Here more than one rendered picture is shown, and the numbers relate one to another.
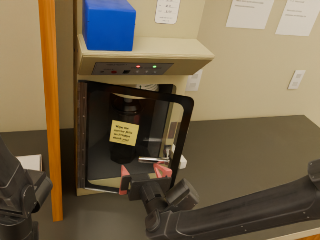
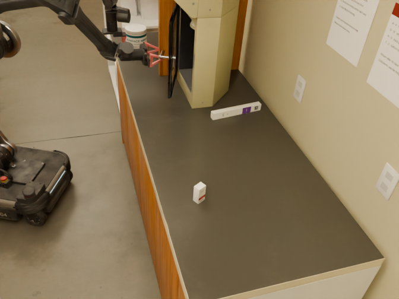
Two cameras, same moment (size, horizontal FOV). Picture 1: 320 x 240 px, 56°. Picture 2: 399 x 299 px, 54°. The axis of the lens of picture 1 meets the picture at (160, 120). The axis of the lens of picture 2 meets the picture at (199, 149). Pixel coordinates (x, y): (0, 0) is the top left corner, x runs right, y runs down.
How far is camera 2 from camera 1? 204 cm
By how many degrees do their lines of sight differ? 73
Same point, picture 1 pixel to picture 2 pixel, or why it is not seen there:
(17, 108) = not seen: hidden behind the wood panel
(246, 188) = (195, 149)
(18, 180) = not seen: outside the picture
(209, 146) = (247, 137)
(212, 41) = (316, 54)
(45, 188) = (123, 16)
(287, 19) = (381, 69)
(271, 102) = (357, 191)
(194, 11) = not seen: outside the picture
